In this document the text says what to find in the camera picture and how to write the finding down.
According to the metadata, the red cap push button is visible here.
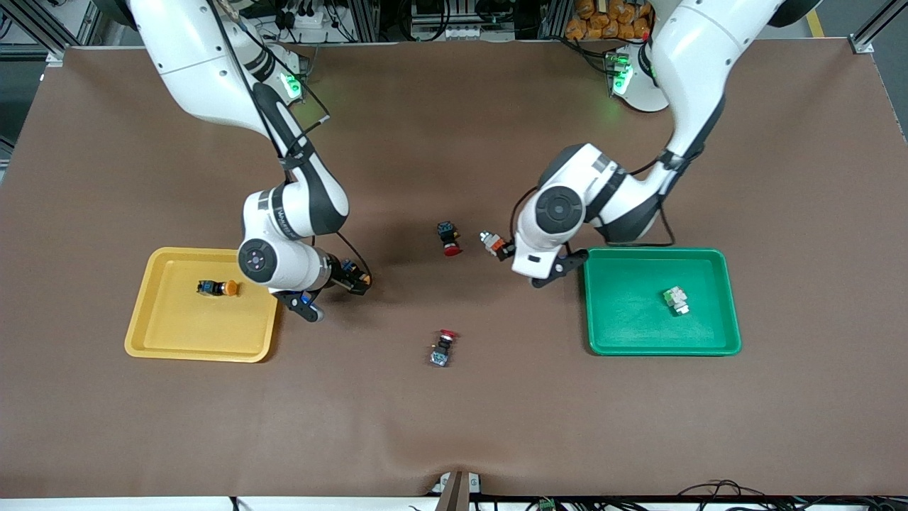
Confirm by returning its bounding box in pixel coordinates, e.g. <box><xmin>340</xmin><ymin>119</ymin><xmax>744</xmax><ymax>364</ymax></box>
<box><xmin>436</xmin><ymin>221</ymin><xmax>462</xmax><ymax>257</ymax></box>
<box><xmin>428</xmin><ymin>329</ymin><xmax>458</xmax><ymax>368</ymax></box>

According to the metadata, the green plastic tray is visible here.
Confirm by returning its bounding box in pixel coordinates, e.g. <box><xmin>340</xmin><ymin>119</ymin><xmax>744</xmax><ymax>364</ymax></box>
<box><xmin>582</xmin><ymin>247</ymin><xmax>743</xmax><ymax>356</ymax></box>

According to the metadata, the yellow plastic tray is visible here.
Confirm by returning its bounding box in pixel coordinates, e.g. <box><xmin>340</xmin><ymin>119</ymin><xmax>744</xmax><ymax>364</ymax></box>
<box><xmin>124</xmin><ymin>247</ymin><xmax>282</xmax><ymax>363</ymax></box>

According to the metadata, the brown table mat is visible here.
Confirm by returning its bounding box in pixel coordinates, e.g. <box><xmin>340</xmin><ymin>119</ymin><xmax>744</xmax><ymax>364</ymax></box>
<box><xmin>0</xmin><ymin>39</ymin><xmax>908</xmax><ymax>498</ymax></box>

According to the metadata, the white power strip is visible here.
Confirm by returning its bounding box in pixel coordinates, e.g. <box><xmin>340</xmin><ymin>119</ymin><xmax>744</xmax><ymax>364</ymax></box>
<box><xmin>284</xmin><ymin>9</ymin><xmax>334</xmax><ymax>33</ymax></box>
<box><xmin>417</xmin><ymin>25</ymin><xmax>485</xmax><ymax>41</ymax></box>

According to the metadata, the metal table clamp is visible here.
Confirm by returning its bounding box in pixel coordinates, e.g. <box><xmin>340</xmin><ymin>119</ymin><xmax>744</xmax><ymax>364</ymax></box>
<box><xmin>429</xmin><ymin>470</ymin><xmax>483</xmax><ymax>511</ymax></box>

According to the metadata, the pile of orange packages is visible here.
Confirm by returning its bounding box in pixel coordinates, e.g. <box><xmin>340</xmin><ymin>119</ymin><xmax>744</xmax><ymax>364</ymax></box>
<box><xmin>565</xmin><ymin>0</ymin><xmax>652</xmax><ymax>41</ymax></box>

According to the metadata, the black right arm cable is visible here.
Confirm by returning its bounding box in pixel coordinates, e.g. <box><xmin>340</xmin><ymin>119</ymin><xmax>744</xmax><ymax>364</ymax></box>
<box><xmin>213</xmin><ymin>0</ymin><xmax>373</xmax><ymax>285</ymax></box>

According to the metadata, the black floor cable bundle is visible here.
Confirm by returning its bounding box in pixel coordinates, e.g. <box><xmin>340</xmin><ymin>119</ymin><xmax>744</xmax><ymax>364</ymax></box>
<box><xmin>674</xmin><ymin>480</ymin><xmax>908</xmax><ymax>511</ymax></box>

